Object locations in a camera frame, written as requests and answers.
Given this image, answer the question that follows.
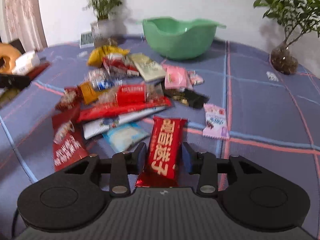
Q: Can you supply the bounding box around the green plastic basin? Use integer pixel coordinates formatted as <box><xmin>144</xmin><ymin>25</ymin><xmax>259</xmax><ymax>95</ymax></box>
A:
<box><xmin>141</xmin><ymin>17</ymin><xmax>226</xmax><ymax>60</ymax></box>

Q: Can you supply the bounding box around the red white snack bag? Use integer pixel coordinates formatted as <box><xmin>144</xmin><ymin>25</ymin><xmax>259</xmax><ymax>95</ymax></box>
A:
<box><xmin>103</xmin><ymin>53</ymin><xmax>140</xmax><ymax>78</ymax></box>

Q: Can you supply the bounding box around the dark red teapot print bag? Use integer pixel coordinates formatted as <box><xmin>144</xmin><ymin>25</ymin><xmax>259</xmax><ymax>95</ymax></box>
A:
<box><xmin>52</xmin><ymin>105</ymin><xmax>89</xmax><ymax>172</ymax></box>

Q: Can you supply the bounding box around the clear wrapped blue candy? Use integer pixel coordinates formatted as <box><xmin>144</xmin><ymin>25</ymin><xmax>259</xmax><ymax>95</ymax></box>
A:
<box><xmin>87</xmin><ymin>68</ymin><xmax>123</xmax><ymax>91</ymax></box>

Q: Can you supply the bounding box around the black snack packet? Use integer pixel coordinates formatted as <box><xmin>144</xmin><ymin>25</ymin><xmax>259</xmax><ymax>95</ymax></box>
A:
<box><xmin>162</xmin><ymin>85</ymin><xmax>209</xmax><ymax>109</ymax></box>

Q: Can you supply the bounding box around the white tissue box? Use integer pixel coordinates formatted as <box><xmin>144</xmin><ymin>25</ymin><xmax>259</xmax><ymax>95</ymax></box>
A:
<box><xmin>12</xmin><ymin>50</ymin><xmax>40</xmax><ymax>76</ymax></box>

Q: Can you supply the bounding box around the long red snack packet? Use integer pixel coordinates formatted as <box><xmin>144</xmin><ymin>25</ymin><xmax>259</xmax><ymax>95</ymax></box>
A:
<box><xmin>76</xmin><ymin>96</ymin><xmax>171</xmax><ymax>123</ymax></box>

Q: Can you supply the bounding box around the yellow chips bag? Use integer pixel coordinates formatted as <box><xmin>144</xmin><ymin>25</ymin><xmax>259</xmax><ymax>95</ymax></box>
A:
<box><xmin>87</xmin><ymin>45</ymin><xmax>130</xmax><ymax>68</ymax></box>

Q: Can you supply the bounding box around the blue plaid tablecloth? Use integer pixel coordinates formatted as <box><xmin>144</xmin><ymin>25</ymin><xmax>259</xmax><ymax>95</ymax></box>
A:
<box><xmin>1</xmin><ymin>41</ymin><xmax>319</xmax><ymax>238</ymax></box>

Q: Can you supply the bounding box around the light blue snack packet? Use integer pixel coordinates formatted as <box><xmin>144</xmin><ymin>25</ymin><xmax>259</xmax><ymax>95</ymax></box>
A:
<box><xmin>103</xmin><ymin>122</ymin><xmax>150</xmax><ymax>153</ymax></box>

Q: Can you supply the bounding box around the bamboo plant in glass jar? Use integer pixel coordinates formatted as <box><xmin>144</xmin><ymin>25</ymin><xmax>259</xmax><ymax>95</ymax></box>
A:
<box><xmin>84</xmin><ymin>0</ymin><xmax>123</xmax><ymax>48</ymax></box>

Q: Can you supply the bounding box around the small red nut packet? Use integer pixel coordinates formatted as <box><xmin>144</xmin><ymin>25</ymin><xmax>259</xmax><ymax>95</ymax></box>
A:
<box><xmin>55</xmin><ymin>87</ymin><xmax>82</xmax><ymax>112</ymax></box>

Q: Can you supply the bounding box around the orange small snack packet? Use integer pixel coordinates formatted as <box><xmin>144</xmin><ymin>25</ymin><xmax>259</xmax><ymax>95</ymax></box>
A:
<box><xmin>78</xmin><ymin>81</ymin><xmax>99</xmax><ymax>105</ymax></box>

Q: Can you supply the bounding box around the leafy plant in glass vase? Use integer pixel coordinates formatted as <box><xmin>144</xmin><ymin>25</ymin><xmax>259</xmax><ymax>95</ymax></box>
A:
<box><xmin>253</xmin><ymin>0</ymin><xmax>319</xmax><ymax>75</ymax></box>

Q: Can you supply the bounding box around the lilac candy packet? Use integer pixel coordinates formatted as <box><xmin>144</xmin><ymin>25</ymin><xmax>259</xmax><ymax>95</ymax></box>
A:
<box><xmin>202</xmin><ymin>103</ymin><xmax>229</xmax><ymax>140</ymax></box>

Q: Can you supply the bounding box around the white blue flat packet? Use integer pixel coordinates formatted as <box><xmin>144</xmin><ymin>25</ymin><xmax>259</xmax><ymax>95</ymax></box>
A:
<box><xmin>82</xmin><ymin>106</ymin><xmax>167</xmax><ymax>140</ymax></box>

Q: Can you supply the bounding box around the beige snack packet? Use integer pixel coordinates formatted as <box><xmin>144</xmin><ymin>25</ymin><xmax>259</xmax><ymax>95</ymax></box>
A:
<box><xmin>129</xmin><ymin>53</ymin><xmax>166</xmax><ymax>82</ymax></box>

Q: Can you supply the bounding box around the red bar snack packet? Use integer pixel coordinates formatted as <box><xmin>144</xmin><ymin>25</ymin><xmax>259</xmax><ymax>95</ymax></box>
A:
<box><xmin>136</xmin><ymin>116</ymin><xmax>187</xmax><ymax>188</ymax></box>

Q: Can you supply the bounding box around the pink snack packet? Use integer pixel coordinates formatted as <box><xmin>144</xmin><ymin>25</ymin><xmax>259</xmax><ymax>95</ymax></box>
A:
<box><xmin>163</xmin><ymin>64</ymin><xmax>204</xmax><ymax>90</ymax></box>

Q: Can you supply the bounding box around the pink patterned curtain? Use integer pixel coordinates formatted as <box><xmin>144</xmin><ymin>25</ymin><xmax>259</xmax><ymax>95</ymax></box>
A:
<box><xmin>1</xmin><ymin>0</ymin><xmax>47</xmax><ymax>51</ymax></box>

